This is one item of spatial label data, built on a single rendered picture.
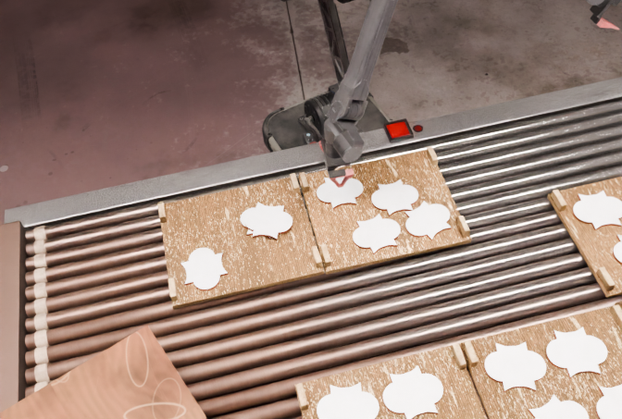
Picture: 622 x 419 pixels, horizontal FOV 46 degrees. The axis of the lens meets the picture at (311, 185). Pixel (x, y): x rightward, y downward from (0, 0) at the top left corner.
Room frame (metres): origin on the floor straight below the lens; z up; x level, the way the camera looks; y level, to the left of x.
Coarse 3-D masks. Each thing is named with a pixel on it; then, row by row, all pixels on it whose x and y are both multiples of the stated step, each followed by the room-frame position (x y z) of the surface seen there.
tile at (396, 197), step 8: (392, 184) 1.36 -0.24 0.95; (400, 184) 1.36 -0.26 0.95; (376, 192) 1.33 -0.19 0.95; (384, 192) 1.33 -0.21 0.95; (392, 192) 1.33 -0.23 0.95; (400, 192) 1.32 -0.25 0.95; (408, 192) 1.32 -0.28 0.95; (416, 192) 1.32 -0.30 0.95; (376, 200) 1.30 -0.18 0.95; (384, 200) 1.30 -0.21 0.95; (392, 200) 1.30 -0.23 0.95; (400, 200) 1.30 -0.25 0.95; (408, 200) 1.30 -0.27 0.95; (416, 200) 1.29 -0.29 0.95; (384, 208) 1.27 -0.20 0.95; (392, 208) 1.27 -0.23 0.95; (400, 208) 1.27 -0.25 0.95; (408, 208) 1.27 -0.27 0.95
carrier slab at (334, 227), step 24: (336, 168) 1.44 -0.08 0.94; (360, 168) 1.44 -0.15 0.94; (384, 168) 1.43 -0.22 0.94; (408, 168) 1.42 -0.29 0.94; (432, 168) 1.41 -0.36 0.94; (312, 192) 1.36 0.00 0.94; (432, 192) 1.32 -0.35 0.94; (312, 216) 1.27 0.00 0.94; (336, 216) 1.26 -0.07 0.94; (360, 216) 1.26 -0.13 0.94; (384, 216) 1.25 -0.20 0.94; (456, 216) 1.23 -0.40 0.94; (336, 240) 1.18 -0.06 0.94; (408, 240) 1.16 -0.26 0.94; (432, 240) 1.16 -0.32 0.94; (456, 240) 1.15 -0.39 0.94; (336, 264) 1.10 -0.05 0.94; (360, 264) 1.10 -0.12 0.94
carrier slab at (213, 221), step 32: (224, 192) 1.38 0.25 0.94; (256, 192) 1.37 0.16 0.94; (288, 192) 1.36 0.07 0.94; (192, 224) 1.28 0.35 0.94; (224, 224) 1.27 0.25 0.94; (224, 256) 1.16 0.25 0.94; (256, 256) 1.15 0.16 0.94; (288, 256) 1.14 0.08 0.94; (192, 288) 1.06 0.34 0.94; (224, 288) 1.06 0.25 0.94; (256, 288) 1.05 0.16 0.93
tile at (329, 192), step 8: (328, 184) 1.38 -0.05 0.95; (344, 184) 1.37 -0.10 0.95; (352, 184) 1.37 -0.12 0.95; (360, 184) 1.37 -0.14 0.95; (320, 192) 1.35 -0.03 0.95; (328, 192) 1.35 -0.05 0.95; (336, 192) 1.34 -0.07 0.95; (344, 192) 1.34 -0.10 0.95; (352, 192) 1.34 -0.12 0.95; (360, 192) 1.34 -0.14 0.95; (320, 200) 1.32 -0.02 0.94; (328, 200) 1.32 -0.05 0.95; (336, 200) 1.32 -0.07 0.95; (344, 200) 1.31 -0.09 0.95; (352, 200) 1.31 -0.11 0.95
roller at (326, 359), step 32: (576, 288) 0.99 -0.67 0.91; (448, 320) 0.92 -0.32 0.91; (480, 320) 0.91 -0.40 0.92; (512, 320) 0.92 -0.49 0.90; (320, 352) 0.86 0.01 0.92; (352, 352) 0.85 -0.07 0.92; (384, 352) 0.85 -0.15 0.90; (192, 384) 0.80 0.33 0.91; (224, 384) 0.79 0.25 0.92; (256, 384) 0.79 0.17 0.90
